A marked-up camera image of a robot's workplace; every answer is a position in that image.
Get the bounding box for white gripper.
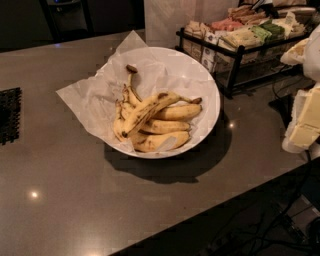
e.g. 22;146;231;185
281;87;320;155

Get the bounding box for spotted yellow banana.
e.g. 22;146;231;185
121;91;202;138

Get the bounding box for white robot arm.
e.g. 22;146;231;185
281;25;320;153

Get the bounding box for yellow banana right upper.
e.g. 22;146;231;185
154;104;202;121

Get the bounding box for yellow banana with sticker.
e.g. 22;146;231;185
131;131;190;152

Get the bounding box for yellow banana middle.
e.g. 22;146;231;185
141;119;190;134

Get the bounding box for white bowl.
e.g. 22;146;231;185
101;47;220;159

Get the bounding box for left yellow banana bunch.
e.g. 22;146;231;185
113;65;141;141

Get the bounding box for green snack packets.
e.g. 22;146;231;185
250;20;285;44

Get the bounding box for cream snack packets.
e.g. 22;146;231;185
222;27;262;49

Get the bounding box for pink snack packets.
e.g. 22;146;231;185
211;18;243;31

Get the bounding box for white paper liner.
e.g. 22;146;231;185
55;30;218;158

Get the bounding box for white paper bag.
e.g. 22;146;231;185
144;0;240;48

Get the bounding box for dark chair background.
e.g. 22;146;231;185
39;0;94;43

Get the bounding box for black mesh mat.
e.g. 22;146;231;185
0;87;22;145

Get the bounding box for black wire snack rack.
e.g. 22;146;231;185
176;28;308;99

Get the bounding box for black cables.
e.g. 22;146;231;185
206;64;320;256

